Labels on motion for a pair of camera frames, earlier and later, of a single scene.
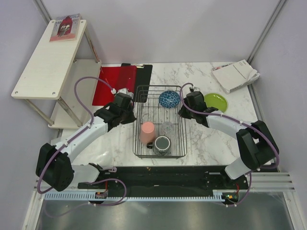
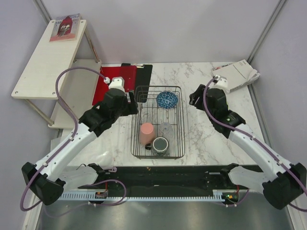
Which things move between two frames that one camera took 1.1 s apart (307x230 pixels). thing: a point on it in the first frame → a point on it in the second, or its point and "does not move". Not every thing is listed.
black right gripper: x=183 y=112 → x=194 y=96
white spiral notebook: x=233 y=76 does not move
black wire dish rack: x=158 y=127 does not move
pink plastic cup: x=147 y=132 does not move
